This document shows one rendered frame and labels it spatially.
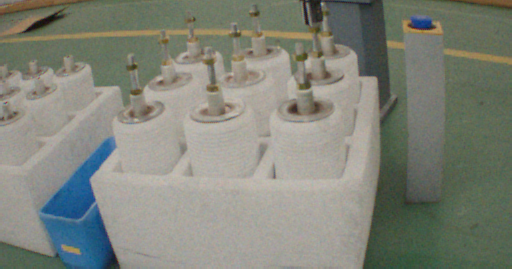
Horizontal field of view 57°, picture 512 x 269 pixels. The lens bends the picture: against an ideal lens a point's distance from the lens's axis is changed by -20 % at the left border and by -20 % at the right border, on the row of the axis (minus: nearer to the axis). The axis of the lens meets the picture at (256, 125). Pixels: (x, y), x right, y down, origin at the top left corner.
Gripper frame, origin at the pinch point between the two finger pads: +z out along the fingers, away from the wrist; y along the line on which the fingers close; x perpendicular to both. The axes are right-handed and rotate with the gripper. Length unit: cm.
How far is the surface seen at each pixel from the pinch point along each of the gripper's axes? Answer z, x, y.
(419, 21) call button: 2.5, -15.5, -8.3
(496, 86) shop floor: 35, -74, 12
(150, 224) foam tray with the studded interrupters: 24.1, 29.6, 2.3
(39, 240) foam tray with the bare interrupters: 31, 49, 21
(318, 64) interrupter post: 7.8, 0.6, -0.9
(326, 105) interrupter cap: 9.7, 6.4, -9.7
